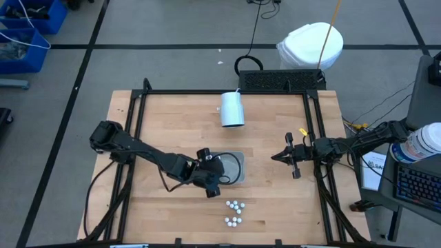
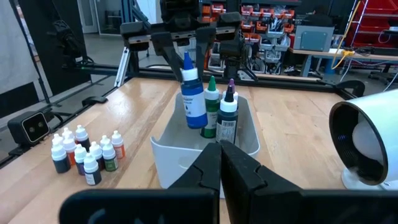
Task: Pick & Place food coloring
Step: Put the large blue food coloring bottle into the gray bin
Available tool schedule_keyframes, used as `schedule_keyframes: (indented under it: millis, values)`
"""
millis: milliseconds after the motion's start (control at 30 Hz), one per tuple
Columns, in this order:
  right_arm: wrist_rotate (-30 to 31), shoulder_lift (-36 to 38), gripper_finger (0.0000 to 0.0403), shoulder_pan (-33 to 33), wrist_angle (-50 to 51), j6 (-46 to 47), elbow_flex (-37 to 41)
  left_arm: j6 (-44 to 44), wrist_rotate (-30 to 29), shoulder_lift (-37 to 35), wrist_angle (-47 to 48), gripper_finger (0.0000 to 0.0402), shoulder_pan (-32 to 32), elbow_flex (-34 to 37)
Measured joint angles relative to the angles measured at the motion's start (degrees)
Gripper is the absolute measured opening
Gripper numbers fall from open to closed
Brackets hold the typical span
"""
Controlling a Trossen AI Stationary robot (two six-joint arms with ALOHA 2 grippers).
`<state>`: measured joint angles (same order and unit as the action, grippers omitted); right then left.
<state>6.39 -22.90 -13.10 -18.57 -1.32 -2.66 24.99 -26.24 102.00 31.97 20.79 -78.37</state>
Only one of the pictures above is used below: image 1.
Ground black aluminium table frame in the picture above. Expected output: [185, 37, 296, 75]
[77, 77, 372, 248]

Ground black object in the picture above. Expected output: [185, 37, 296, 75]
[0, 107, 14, 138]

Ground yellow network cable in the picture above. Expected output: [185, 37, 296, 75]
[342, 118, 368, 132]

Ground grey metal bar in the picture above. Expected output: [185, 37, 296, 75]
[0, 79, 31, 91]

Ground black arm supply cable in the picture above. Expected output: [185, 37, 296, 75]
[83, 160, 116, 239]

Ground grey shelf panel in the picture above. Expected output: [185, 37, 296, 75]
[405, 54, 441, 131]

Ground black device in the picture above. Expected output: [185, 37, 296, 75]
[427, 51, 441, 87]

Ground blue plastic storage bin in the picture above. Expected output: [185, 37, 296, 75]
[0, 28, 51, 75]
[0, 0, 68, 35]

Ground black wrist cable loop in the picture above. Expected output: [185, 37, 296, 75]
[214, 152, 243, 185]

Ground white bagged trash bin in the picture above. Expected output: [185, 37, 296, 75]
[276, 21, 345, 72]

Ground yellow pole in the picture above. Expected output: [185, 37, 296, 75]
[316, 0, 343, 70]

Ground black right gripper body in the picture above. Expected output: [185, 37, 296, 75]
[285, 132, 316, 180]

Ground grey desk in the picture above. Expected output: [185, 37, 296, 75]
[377, 127, 441, 227]

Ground black coiled floor cable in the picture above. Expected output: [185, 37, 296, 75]
[234, 0, 265, 77]

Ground black plug cables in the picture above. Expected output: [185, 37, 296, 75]
[245, 0, 283, 20]

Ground grey plastic tray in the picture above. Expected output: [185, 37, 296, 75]
[209, 151, 246, 184]

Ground black keyboard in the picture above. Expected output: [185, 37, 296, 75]
[393, 163, 441, 213]

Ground white cylindrical cup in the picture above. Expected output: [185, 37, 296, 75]
[219, 91, 246, 129]

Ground black desk foot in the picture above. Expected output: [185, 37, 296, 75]
[349, 199, 382, 213]

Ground white paper sheet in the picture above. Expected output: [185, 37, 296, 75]
[360, 150, 389, 192]

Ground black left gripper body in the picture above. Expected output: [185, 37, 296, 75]
[189, 147, 225, 199]

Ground black perforated metal box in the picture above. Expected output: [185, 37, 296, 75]
[238, 68, 327, 92]

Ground white wipes canister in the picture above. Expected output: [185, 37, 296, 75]
[389, 122, 441, 165]

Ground white cable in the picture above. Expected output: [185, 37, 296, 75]
[0, 0, 52, 50]

